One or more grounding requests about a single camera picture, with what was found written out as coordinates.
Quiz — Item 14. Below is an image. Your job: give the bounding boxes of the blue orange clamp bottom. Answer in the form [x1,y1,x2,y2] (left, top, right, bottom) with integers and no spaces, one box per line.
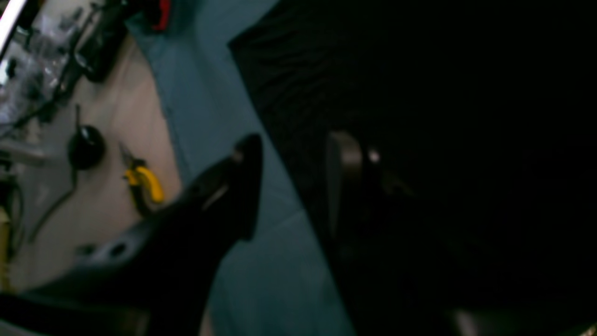
[146,0,172,32]

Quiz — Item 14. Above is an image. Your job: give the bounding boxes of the black T-shirt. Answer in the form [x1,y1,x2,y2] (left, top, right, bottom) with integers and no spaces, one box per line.
[229,0,596,336]

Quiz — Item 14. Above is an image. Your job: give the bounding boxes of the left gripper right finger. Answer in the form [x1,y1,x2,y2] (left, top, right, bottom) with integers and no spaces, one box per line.
[326,131,596,336]

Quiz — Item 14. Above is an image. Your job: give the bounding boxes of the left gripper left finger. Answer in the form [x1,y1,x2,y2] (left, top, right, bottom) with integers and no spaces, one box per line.
[1,133,263,336]

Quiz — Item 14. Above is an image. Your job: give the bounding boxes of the black round object on cloth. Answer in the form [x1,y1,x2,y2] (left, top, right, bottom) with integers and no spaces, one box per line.
[68,125,106,170]

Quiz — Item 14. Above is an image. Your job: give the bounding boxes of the blue table cloth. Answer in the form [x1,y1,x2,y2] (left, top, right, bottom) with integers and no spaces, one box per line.
[126,0,355,336]

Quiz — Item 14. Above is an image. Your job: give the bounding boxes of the yellow handled pliers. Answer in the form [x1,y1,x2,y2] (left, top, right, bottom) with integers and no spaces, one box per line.
[118,142,166,217]

